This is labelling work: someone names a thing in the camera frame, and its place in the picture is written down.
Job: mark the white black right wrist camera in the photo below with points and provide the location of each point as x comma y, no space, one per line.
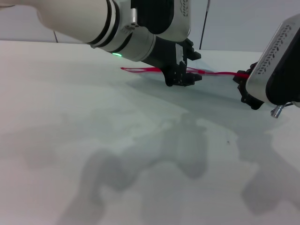
264,65

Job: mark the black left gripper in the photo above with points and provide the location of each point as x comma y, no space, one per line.
164,54

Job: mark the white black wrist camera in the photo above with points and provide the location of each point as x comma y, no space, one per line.
164,16
264,65

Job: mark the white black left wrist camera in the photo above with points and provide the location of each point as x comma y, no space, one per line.
164,16

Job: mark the clear red-zip document bag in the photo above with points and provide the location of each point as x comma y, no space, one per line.
152,69

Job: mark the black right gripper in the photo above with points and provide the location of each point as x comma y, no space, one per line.
254,102

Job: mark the thin black pole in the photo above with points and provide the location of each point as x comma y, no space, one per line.
204,23

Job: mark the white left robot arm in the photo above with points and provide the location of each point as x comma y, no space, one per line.
82,21

